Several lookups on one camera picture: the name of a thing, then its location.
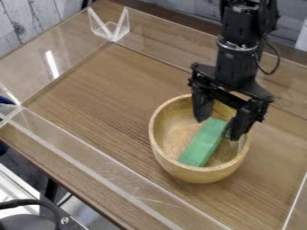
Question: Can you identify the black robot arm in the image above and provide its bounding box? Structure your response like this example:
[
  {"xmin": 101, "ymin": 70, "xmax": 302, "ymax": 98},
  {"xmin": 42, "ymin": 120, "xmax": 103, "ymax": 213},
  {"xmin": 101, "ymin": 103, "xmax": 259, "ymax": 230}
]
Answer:
[{"xmin": 189, "ymin": 0, "xmax": 279, "ymax": 141}]

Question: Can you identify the metal bracket with screw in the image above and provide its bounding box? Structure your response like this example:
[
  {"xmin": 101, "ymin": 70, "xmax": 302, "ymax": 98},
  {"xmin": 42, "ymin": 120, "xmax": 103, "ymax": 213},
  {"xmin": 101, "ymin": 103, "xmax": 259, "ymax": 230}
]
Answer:
[{"xmin": 39, "ymin": 197, "xmax": 89, "ymax": 230}]

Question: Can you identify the black table leg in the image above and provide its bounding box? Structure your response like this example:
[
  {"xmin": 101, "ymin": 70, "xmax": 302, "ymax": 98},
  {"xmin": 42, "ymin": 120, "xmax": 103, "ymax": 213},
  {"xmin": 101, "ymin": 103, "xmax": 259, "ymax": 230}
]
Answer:
[{"xmin": 45, "ymin": 179, "xmax": 59, "ymax": 202}]

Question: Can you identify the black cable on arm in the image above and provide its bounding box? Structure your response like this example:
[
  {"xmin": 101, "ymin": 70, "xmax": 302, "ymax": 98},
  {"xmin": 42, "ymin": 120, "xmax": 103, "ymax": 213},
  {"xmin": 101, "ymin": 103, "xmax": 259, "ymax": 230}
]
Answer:
[{"xmin": 254, "ymin": 35, "xmax": 281, "ymax": 75}]

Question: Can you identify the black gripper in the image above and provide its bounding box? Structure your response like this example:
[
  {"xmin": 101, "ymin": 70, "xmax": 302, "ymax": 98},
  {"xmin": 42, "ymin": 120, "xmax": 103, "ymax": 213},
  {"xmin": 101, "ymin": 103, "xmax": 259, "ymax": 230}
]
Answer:
[{"xmin": 187, "ymin": 37, "xmax": 277, "ymax": 142}]

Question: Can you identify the brown wooden bowl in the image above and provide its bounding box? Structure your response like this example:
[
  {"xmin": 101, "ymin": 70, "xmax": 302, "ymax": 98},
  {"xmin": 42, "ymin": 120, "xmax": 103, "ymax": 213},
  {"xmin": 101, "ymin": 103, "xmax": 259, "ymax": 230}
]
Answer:
[{"xmin": 149, "ymin": 94, "xmax": 251, "ymax": 184}]

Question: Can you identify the green rectangular block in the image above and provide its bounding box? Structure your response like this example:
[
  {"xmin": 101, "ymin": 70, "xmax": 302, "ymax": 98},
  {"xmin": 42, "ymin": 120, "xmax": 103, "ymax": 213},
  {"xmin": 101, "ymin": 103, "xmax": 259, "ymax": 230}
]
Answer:
[{"xmin": 178, "ymin": 118, "xmax": 229, "ymax": 167}]

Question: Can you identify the clear acrylic tray enclosure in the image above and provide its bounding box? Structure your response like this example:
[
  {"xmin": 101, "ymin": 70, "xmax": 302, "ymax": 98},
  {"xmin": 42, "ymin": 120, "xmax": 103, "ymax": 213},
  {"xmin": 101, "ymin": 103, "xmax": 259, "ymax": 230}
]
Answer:
[{"xmin": 0, "ymin": 0, "xmax": 307, "ymax": 230}]

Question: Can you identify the blue object left edge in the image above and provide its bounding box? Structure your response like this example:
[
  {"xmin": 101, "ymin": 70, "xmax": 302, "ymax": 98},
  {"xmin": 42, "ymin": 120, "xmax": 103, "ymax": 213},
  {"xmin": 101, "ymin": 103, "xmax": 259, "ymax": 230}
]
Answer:
[{"xmin": 0, "ymin": 94, "xmax": 18, "ymax": 156}]

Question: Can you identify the black cable bottom left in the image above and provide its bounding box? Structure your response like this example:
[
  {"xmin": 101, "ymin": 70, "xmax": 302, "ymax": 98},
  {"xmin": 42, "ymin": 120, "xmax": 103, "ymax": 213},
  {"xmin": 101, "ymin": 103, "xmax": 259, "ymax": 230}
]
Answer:
[{"xmin": 0, "ymin": 197, "xmax": 57, "ymax": 230}]

